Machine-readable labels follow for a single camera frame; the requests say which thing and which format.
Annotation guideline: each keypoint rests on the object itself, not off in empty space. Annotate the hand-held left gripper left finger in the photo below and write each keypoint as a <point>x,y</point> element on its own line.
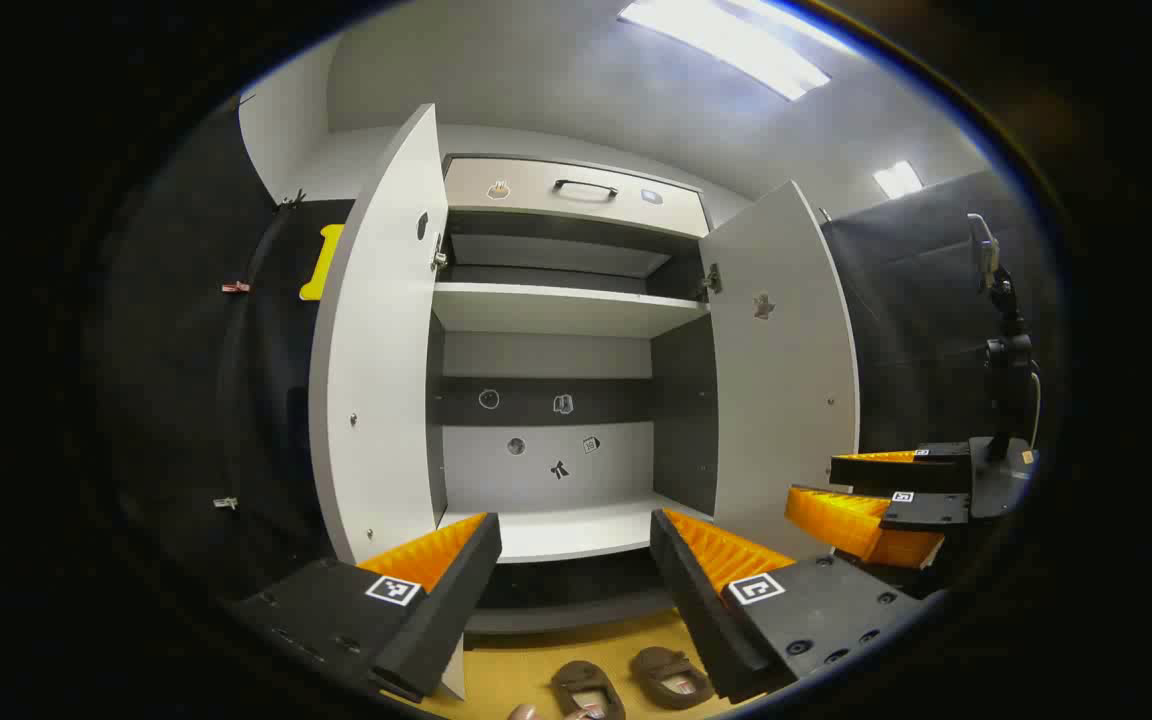
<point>446,610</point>

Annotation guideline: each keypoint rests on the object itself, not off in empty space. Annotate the white shoe cabinet door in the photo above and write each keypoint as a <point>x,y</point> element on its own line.
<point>786,400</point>
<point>376,350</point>

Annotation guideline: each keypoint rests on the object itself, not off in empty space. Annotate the small ceiling light panel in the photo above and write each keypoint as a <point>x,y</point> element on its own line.
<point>898,179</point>

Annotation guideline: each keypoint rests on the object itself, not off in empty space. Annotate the brown fuzzy shoe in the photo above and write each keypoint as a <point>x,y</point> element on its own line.
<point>671,680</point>
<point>586,690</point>

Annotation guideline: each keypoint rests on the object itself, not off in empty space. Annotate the metal door hinge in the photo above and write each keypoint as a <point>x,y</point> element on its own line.
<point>439,255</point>
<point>712,282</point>

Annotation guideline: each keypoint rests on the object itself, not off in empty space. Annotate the long ceiling light panel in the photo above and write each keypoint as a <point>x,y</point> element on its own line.
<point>726,45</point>

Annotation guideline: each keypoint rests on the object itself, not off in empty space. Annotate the white cabinet drawer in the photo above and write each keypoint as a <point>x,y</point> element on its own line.
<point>596,212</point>

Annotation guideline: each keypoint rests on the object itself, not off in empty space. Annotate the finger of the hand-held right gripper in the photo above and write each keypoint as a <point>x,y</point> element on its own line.
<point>896,472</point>
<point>921,512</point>

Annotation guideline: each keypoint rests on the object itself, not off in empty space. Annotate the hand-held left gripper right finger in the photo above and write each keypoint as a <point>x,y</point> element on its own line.
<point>701,610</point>

